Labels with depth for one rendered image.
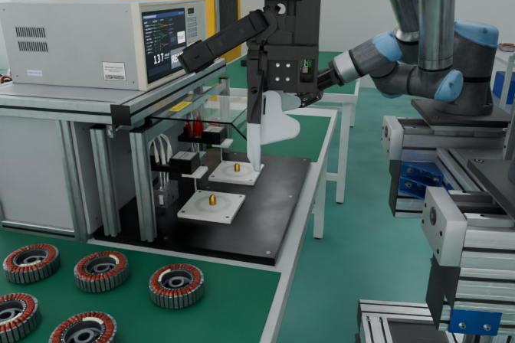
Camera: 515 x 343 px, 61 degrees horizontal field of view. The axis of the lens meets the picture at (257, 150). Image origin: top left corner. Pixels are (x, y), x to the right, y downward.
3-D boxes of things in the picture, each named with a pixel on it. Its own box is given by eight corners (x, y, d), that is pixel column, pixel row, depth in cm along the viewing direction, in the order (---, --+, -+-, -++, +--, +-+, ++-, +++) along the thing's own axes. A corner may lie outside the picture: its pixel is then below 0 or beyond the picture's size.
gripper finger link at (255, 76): (259, 119, 47) (264, 45, 49) (245, 119, 47) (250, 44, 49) (262, 132, 51) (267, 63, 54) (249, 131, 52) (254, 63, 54)
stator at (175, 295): (213, 282, 95) (212, 268, 93) (186, 316, 85) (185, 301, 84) (168, 270, 99) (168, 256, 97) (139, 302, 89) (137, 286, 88)
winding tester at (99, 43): (208, 63, 145) (205, -2, 138) (146, 91, 106) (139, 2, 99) (104, 58, 154) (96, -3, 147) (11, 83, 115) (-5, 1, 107)
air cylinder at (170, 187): (178, 197, 129) (178, 180, 127) (168, 208, 122) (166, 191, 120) (163, 195, 130) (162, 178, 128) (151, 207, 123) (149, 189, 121)
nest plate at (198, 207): (245, 198, 128) (245, 194, 127) (230, 223, 114) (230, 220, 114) (198, 193, 131) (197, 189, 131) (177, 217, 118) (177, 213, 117)
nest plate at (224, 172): (264, 167, 150) (264, 164, 149) (253, 185, 136) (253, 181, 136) (222, 163, 153) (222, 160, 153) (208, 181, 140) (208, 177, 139)
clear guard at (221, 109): (277, 119, 121) (277, 99, 119) (255, 149, 100) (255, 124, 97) (168, 112, 129) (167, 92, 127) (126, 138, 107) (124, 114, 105)
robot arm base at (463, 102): (480, 102, 127) (486, 68, 124) (501, 116, 113) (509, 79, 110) (426, 101, 129) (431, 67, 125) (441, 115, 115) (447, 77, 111)
